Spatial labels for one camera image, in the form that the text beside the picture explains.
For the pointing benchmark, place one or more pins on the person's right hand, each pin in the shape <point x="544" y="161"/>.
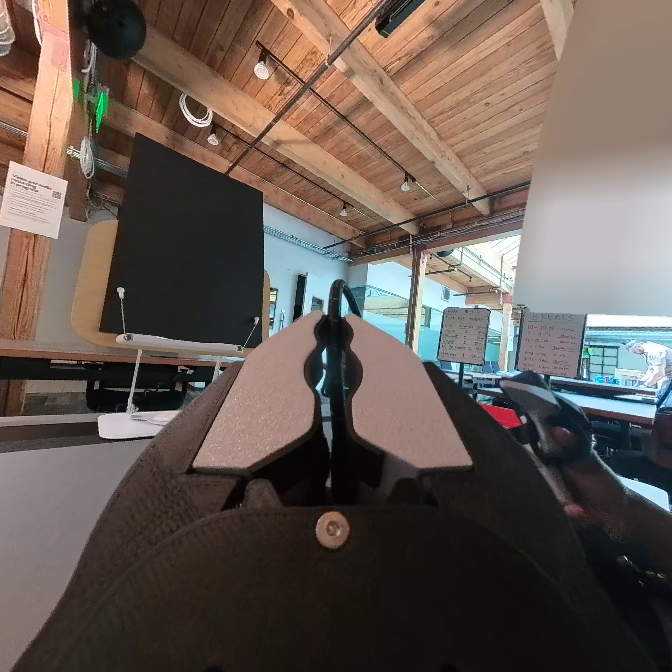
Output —
<point x="572" y="446"/>

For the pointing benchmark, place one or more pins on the long wooden table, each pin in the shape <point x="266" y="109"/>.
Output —
<point x="614" y="405"/>

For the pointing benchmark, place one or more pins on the black linear light fixture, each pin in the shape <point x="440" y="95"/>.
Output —
<point x="399" y="15"/>

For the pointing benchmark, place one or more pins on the wooden post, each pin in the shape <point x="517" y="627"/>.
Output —
<point x="39" y="131"/>

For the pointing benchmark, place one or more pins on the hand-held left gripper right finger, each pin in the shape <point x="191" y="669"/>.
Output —
<point x="409" y="414"/>

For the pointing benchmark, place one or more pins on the white paper notice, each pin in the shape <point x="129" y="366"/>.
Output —
<point x="32" y="200"/>

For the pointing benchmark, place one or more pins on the black acoustic panel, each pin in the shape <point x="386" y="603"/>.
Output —
<point x="183" y="241"/>

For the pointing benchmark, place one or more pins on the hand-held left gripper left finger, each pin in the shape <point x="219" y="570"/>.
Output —
<point x="262" y="409"/>

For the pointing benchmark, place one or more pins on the wooden desk with black frame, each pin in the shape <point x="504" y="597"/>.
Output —
<point x="63" y="350"/>

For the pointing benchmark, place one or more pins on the red object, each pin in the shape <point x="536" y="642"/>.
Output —
<point x="501" y="416"/>

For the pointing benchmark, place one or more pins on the dark narrow door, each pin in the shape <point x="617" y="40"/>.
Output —
<point x="300" y="296"/>

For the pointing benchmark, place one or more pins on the handwritten whiteboard on stand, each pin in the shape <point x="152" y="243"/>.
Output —
<point x="463" y="336"/>
<point x="551" y="342"/>

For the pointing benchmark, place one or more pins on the black ceiling pipe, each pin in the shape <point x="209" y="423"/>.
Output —
<point x="435" y="212"/>

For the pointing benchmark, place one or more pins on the thin black ceiling rod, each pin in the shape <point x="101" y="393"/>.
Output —
<point x="294" y="102"/>

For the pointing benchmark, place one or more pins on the white metal stand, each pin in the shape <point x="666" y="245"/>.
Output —
<point x="126" y="426"/>

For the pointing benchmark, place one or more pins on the person's right forearm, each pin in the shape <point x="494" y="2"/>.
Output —
<point x="648" y="506"/>

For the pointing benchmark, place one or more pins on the black lighting track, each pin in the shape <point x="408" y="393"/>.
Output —
<point x="336" y="113"/>
<point x="283" y="168"/>

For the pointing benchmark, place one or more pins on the green tag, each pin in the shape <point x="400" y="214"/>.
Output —
<point x="99" y="107"/>
<point x="76" y="88"/>

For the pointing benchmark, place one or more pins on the black dome speaker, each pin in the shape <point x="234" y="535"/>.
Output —
<point x="115" y="29"/>

